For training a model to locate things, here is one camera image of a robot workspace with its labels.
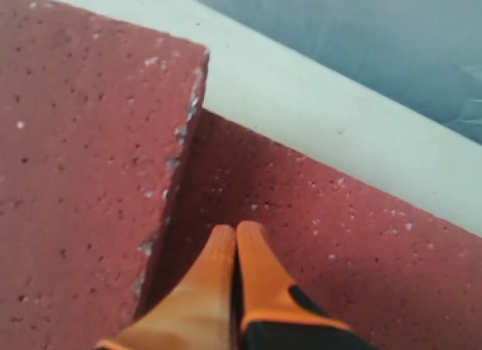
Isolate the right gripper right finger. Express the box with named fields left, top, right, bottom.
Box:
left=236, top=221, right=376, bottom=350

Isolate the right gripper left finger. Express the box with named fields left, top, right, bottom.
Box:
left=95, top=225, right=236, bottom=350

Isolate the red brick back right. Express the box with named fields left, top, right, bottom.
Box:
left=145, top=111, right=481, bottom=349

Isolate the red brick stacked on top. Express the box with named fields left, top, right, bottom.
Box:
left=1, top=0, right=209, bottom=349

